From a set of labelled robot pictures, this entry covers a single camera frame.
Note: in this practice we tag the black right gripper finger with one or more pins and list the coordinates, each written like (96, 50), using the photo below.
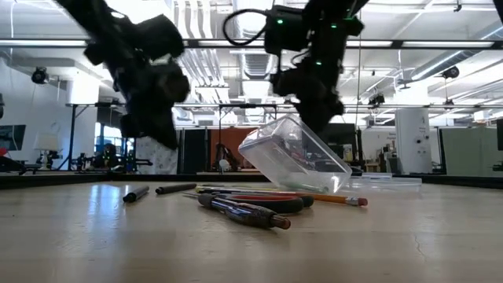
(320, 120)

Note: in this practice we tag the clear plastic bag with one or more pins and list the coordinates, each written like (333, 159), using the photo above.
(294, 157)

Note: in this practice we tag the orange pencil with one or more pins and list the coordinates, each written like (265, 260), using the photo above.
(334, 199)

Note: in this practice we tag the black red scissors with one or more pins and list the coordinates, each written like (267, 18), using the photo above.
(271, 203)

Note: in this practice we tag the yellow pen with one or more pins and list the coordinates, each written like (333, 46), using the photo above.
(236, 189)

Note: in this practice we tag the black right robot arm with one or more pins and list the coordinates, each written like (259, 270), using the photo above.
(334, 27)

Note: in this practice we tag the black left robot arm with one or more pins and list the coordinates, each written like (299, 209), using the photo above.
(90, 23)

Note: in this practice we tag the clear plastic box lid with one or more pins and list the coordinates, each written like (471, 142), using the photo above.
(385, 182)

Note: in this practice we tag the orange partition panel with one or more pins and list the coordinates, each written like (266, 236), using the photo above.
(232, 141)

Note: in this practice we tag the slim dark pen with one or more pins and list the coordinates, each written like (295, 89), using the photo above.
(175, 188)

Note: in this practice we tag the white cylindrical column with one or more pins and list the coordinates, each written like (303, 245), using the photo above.
(413, 141)

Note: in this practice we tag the purple pen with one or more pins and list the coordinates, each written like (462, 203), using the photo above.
(243, 212)

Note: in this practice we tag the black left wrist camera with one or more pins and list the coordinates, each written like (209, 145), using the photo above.
(161, 37)

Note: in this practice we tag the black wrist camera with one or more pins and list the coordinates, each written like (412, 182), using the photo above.
(161, 37)
(285, 31)

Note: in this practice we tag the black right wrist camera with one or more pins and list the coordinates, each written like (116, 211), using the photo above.
(285, 31)

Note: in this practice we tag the black aluminium table frame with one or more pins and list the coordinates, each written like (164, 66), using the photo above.
(59, 178)

